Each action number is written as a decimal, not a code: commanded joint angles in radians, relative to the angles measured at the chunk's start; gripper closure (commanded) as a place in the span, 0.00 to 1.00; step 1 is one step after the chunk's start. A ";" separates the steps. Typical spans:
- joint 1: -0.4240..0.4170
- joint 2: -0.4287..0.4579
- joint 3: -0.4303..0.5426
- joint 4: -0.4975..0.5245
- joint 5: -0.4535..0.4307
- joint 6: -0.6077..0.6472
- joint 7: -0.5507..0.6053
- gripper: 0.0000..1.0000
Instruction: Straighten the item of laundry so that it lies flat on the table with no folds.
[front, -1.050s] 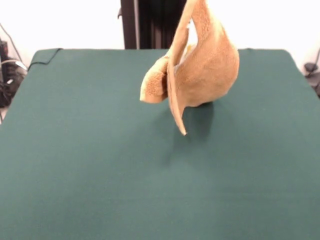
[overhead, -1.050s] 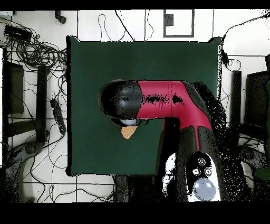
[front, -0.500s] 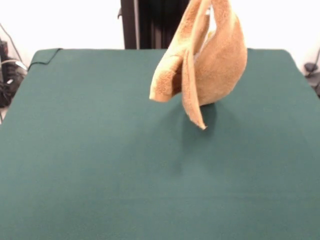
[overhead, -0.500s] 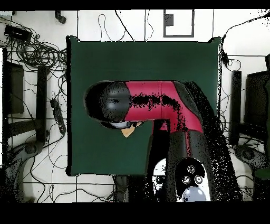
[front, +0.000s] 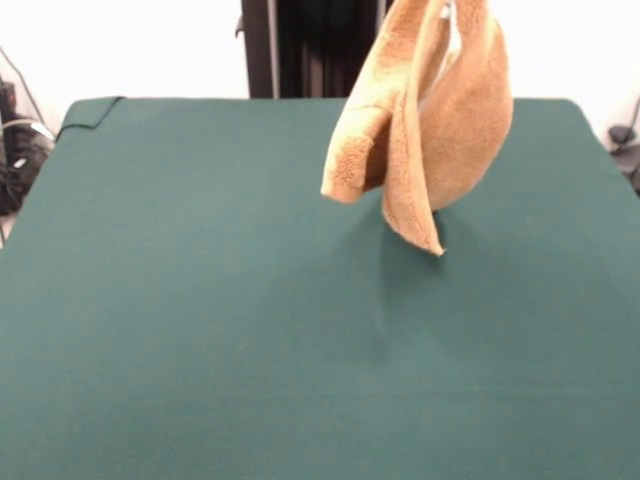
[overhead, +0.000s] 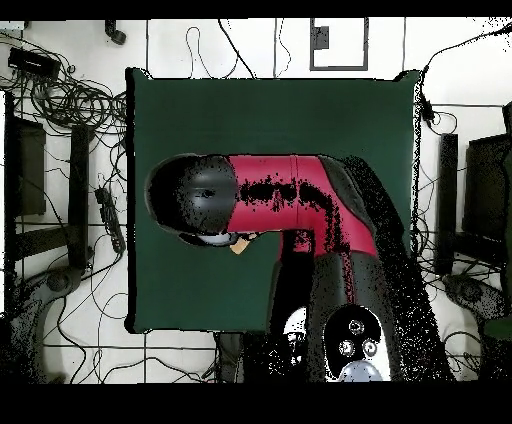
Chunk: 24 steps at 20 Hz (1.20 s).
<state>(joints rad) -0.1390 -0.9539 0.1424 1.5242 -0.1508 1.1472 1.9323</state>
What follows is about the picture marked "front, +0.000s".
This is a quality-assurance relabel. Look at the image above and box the black pedestal column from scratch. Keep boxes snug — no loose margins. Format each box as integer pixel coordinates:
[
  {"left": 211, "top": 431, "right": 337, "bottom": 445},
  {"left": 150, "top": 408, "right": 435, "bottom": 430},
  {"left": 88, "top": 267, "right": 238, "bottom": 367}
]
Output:
[{"left": 241, "top": 0, "right": 396, "bottom": 100}]

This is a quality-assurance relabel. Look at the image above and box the dark green table cloth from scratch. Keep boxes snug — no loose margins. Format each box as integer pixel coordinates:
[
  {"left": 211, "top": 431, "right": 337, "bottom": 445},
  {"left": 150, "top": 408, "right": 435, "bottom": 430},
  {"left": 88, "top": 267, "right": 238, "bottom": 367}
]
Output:
[{"left": 0, "top": 96, "right": 640, "bottom": 480}]

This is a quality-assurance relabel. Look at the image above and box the heap of black cables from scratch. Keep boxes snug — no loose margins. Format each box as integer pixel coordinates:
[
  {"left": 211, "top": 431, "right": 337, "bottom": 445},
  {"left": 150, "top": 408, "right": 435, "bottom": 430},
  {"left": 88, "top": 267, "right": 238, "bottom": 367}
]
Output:
[{"left": 0, "top": 79, "right": 54, "bottom": 216}]

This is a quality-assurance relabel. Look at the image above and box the tan terry towel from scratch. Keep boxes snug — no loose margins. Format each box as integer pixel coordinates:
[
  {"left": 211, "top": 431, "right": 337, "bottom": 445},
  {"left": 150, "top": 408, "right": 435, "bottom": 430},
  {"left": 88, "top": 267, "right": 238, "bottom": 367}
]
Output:
[{"left": 319, "top": 0, "right": 515, "bottom": 257}]

